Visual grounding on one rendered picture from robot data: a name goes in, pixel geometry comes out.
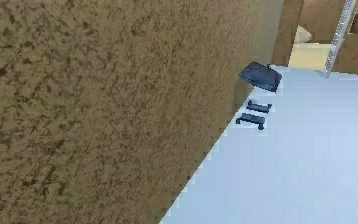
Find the dark blue bench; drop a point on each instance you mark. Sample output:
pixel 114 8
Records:
pixel 260 77

